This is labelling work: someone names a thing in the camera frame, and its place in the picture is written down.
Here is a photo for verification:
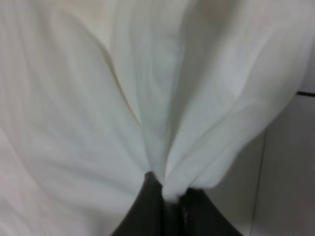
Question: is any white short sleeve t-shirt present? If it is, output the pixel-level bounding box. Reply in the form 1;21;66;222
0;0;315;236

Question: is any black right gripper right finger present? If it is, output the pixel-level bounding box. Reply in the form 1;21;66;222
180;188;241;236

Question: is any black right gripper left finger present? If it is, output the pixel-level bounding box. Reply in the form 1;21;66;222
112;172;164;236

